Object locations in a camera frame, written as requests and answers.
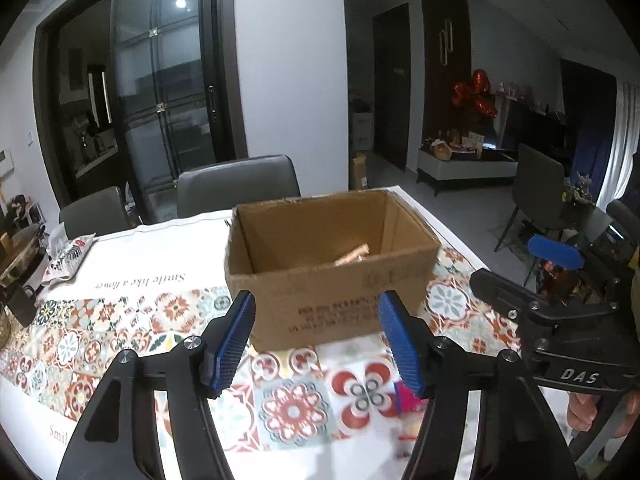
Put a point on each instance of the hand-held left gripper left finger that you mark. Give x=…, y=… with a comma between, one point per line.
x=231, y=342

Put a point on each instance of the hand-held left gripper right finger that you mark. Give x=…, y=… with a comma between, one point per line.
x=400, y=345

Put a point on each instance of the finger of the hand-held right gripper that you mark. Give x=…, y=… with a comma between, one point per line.
x=500, y=289
x=555, y=252

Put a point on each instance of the magenta snack packet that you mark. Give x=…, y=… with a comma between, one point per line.
x=407, y=400

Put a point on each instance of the brown cardboard box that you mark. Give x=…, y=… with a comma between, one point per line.
x=330, y=305

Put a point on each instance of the orange snack packet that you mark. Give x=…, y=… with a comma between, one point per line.
x=350, y=256

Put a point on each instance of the person's right hand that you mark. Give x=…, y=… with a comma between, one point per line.
x=581, y=410

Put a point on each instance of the toy figurines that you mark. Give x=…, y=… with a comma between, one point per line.
x=577, y=190

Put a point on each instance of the grey dining chair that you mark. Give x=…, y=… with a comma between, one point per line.
x=92, y=212
x=537, y=185
x=240, y=180

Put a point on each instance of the patterned tile print tablecloth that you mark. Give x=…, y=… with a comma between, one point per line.
x=125, y=320

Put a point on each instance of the blue curtain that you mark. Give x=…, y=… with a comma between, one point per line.
x=600, y=150

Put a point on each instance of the low white cabinet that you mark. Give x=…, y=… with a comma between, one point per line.
x=465, y=165

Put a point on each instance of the dark sideboard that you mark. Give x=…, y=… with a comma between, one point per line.
x=535, y=125

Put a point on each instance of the small cardboard box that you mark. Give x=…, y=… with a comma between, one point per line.
x=360, y=172

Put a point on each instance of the red foil balloons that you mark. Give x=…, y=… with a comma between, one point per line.
x=475, y=92

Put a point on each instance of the white floral pouch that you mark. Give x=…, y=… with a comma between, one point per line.
x=67, y=257

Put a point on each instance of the black mug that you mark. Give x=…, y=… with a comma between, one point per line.
x=22, y=306

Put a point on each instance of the dark interior door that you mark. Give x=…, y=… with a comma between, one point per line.
x=391, y=85

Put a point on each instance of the dark sliding glass door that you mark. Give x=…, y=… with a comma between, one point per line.
x=150, y=85

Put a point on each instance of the white wall intercom panel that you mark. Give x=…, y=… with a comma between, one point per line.
x=4, y=162

